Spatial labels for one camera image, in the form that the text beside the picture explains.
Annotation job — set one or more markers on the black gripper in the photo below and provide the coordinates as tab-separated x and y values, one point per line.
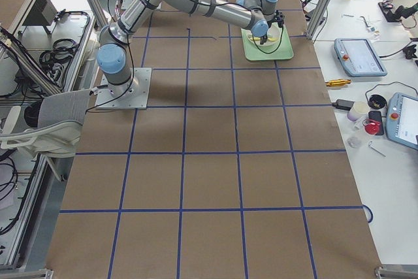
265	34

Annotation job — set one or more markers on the white ceramic bowl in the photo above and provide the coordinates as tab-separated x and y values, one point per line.
274	31

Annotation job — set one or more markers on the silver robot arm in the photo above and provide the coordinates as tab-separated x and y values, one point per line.
253	15

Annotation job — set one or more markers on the light green plastic tray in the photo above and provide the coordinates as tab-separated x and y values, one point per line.
282	51

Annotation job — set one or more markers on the grey teach pendant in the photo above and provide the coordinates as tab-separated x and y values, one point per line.
358	57
401	122

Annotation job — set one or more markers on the white plastic cup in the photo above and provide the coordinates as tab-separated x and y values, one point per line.
358	110

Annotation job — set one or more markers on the grey white office chair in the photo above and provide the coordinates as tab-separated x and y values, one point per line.
60	120

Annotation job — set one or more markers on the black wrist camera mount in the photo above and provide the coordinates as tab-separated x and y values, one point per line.
278	18

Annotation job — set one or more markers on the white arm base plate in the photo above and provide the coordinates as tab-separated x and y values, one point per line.
130	95

